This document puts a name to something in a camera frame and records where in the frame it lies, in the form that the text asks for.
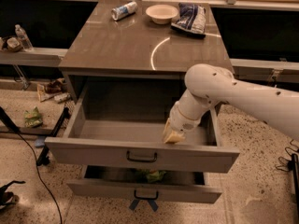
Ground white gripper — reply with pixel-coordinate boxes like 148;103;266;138
163;90;218;144

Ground grey top drawer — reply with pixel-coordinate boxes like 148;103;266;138
46;81;239;173

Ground grey drawer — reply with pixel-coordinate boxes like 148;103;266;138
46;81;239;173
67;166;221;203

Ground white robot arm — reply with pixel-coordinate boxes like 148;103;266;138
163;63;299;144

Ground green chip bag in drawer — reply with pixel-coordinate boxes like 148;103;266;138
135;169;166;183

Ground grey bottom drawer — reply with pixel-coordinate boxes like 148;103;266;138
67;166;221;203

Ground grey drawer cabinet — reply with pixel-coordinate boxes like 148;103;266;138
51;1;232;149

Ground blue white chip bag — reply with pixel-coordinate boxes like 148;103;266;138
171;3;206;38

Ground white bowl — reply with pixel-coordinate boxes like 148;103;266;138
146;5;178;25

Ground snack wrappers on floor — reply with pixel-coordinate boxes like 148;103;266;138
37;78;71;104

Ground black tripod leg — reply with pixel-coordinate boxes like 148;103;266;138
36;106;70;167

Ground white blue can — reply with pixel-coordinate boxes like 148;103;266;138
111;1;138;21

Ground green bag on floor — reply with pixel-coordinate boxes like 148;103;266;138
24;106;43;128

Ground clear plastic water bottle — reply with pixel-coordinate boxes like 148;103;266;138
15;24;34;51

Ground black object on floor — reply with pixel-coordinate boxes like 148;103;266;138
0;180;24;207

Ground small bowl on ledge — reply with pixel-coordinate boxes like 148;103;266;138
0;36;22;52

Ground black top drawer handle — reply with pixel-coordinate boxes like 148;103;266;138
126;151;158;163

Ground black drawer handle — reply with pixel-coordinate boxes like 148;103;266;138
126;151;158;163
134;189;159;201

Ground black bottom drawer handle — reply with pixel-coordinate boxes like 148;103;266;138
134;189;159;201

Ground black floor cable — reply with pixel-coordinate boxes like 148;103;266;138
0;106;64;224

